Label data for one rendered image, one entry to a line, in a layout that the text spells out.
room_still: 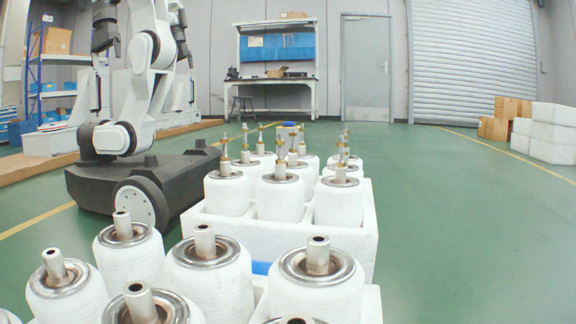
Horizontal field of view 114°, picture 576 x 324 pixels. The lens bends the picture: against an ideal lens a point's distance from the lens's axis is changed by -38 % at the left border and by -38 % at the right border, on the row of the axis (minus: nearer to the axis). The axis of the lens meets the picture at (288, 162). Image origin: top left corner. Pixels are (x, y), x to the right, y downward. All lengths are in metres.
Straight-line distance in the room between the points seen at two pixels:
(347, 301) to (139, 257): 0.23
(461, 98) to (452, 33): 1.30
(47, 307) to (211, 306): 0.17
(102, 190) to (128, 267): 0.75
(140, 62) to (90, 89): 1.89
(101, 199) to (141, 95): 0.40
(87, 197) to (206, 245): 0.89
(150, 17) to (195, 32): 5.54
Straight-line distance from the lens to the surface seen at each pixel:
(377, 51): 5.79
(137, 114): 1.14
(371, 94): 5.70
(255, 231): 0.56
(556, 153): 3.00
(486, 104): 6.33
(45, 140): 2.52
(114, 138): 1.17
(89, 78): 2.96
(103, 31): 0.98
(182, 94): 4.33
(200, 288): 0.30
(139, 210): 0.91
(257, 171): 0.71
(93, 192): 1.13
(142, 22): 1.17
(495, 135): 4.19
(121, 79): 3.36
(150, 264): 0.37
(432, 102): 5.86
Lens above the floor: 0.41
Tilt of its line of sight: 12 degrees down
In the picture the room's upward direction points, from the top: straight up
